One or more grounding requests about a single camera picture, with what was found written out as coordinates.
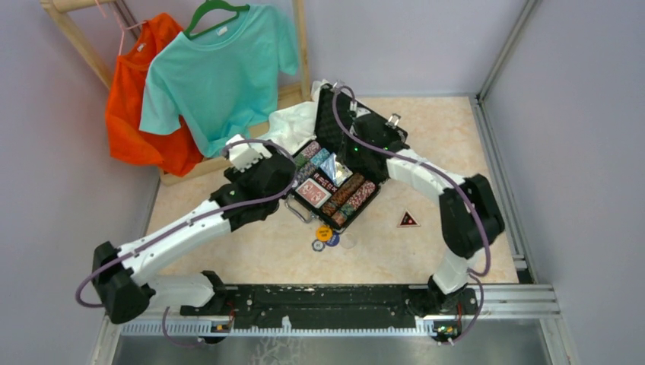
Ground black poker set case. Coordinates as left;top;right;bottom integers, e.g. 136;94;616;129
288;83;408;233

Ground red playing card deck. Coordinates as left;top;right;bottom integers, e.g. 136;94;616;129
296;179;332;208

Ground red black triangular card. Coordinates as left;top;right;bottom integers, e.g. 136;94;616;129
397;210;421;228

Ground yellow big blind button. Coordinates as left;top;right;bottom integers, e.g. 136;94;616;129
316;225;334;243

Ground grey poker chip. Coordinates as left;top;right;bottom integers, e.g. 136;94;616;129
311;240;326;252

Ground blue playing card box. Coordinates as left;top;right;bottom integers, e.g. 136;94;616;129
319;153;353;187

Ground blue small blind button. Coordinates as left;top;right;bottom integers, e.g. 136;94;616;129
326;233;340;247

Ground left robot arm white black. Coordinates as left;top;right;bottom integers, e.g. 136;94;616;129
91;152;296;324

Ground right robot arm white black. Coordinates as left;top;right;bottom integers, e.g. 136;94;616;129
335;115;506;313

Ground green white chip row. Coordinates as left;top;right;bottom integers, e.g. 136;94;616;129
294;141;321;170

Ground blue grey chip row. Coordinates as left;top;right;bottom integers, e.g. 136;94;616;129
297;148;330;183

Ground red dice in case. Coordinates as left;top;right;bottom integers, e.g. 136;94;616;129
313;173;338;193

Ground white cloth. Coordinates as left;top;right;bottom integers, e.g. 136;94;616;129
257;79;329;155

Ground brown chip row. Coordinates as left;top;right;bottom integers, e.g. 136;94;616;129
321;173;365;217

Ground red white chip row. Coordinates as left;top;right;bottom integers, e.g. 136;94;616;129
332;181;377;227

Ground wooden clothes rack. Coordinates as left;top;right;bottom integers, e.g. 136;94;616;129
40;0;311;186

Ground orange t-shirt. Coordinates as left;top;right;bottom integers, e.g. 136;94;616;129
104;12;205;178

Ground teal t-shirt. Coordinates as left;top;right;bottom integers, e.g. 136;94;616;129
139;5;299;157

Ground green clothes hanger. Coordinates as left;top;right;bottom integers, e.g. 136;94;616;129
184;0;250;40

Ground pink clothes hanger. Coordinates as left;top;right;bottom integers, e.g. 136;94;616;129
94;0;147;56

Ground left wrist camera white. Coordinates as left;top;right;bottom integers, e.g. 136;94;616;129
222;135;272;172

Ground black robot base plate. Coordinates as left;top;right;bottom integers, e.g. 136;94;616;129
181;283;480;331

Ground aluminium frame rail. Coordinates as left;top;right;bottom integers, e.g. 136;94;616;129
118;284;560;338

